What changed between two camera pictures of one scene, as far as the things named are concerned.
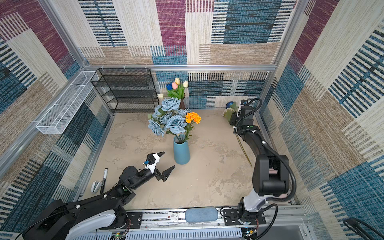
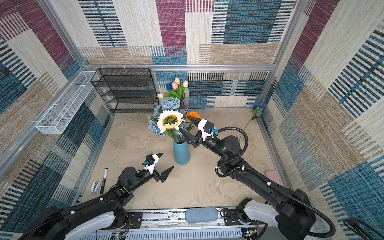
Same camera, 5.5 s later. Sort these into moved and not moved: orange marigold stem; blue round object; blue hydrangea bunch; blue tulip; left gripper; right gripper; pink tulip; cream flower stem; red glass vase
Moved: blue round object; cream flower stem; right gripper
Not moved: blue tulip; pink tulip; blue hydrangea bunch; red glass vase; left gripper; orange marigold stem
